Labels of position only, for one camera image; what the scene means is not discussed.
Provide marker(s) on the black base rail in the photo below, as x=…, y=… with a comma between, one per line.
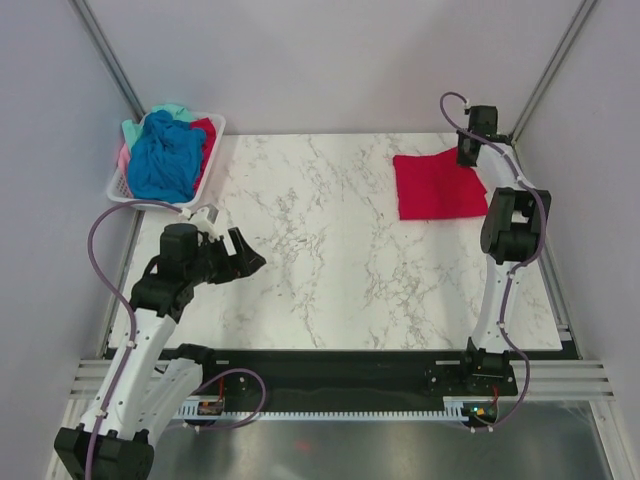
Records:
x=253, y=379

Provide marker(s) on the left aluminium frame post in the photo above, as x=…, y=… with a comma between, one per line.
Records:
x=108, y=55

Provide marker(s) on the red t shirt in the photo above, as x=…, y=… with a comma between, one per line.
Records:
x=206, y=125
x=435, y=187

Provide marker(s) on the white plastic laundry basket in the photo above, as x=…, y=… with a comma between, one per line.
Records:
x=118, y=190

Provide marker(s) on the right aluminium frame post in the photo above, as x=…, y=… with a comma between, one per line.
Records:
x=560, y=54

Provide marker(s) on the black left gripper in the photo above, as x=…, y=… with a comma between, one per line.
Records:
x=245, y=259

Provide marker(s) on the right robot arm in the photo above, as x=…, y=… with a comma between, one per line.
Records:
x=512, y=237

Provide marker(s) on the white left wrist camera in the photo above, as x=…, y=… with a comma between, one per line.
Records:
x=204, y=219

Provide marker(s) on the aluminium frame post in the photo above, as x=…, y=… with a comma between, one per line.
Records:
x=108, y=55
x=560, y=54

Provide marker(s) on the blue t shirt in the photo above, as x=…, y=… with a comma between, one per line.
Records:
x=165, y=160

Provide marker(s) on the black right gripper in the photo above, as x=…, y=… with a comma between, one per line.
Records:
x=461, y=160

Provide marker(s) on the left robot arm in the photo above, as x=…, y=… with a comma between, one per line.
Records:
x=117, y=435

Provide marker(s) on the pink t shirt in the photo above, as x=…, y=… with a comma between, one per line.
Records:
x=124, y=157

